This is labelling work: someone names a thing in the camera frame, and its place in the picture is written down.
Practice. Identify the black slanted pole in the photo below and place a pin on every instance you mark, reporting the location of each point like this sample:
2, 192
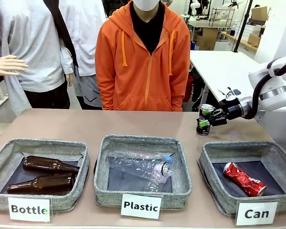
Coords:
242, 26

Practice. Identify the black drink can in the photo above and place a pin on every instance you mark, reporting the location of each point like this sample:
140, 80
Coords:
203, 131

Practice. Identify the white table leg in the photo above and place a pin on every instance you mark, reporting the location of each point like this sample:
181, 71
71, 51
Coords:
0, 97

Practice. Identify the wooden workbench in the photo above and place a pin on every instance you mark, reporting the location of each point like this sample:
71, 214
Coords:
238, 41

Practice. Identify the cardboard box on shelf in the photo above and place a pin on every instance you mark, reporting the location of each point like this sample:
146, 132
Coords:
259, 13

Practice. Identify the crushed red soda can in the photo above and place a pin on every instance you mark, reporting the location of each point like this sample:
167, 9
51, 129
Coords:
243, 177

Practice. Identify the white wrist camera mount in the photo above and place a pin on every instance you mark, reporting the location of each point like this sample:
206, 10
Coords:
230, 94

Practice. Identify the small cardboard box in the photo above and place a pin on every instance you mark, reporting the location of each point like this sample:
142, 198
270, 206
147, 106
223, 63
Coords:
253, 39

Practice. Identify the brown glass bottle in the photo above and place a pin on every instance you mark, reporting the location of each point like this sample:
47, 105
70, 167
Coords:
43, 183
45, 163

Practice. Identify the gray fabric plastic basket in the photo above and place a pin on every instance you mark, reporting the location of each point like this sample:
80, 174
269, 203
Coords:
133, 142

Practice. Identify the white face mask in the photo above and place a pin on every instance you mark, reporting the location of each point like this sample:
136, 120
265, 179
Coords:
146, 3

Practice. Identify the person's left forearm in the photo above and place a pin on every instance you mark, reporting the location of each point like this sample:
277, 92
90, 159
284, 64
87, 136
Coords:
182, 93

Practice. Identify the person's right forearm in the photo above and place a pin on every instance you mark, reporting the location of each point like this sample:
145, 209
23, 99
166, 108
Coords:
103, 93

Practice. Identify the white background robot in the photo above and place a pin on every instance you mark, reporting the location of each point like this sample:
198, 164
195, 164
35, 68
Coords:
194, 7

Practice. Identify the large clear plastic bottle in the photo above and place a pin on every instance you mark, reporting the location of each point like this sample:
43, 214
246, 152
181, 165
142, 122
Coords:
133, 163

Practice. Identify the small blue-capped water bottle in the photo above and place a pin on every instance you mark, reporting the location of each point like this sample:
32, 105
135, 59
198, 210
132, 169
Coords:
155, 182

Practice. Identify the person in orange hoodie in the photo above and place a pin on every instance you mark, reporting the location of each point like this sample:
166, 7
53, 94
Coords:
138, 71

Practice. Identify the white Plastic label card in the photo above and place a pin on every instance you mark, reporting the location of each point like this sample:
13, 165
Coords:
141, 206

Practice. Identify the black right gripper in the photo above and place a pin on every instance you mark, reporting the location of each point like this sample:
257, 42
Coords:
231, 108

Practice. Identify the large gray fabric can basket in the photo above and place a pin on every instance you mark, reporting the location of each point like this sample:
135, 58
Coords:
228, 149

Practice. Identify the gray shirt mannequin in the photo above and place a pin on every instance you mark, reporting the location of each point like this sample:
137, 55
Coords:
33, 47

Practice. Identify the white background table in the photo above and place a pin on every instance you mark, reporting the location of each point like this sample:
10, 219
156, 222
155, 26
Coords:
224, 69

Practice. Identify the gray fabric bottle basket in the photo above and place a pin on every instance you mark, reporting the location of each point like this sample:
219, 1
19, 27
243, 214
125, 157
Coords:
50, 145

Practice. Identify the tall cardboard box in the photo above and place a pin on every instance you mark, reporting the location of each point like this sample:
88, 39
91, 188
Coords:
209, 39

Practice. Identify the white storage box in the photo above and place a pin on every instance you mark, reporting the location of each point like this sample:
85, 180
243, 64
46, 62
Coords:
251, 29

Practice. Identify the white Can label card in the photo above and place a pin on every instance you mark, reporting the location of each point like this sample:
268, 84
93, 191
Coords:
257, 213

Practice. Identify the white Bottle label card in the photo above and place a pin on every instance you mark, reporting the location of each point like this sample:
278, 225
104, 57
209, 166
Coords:
28, 209

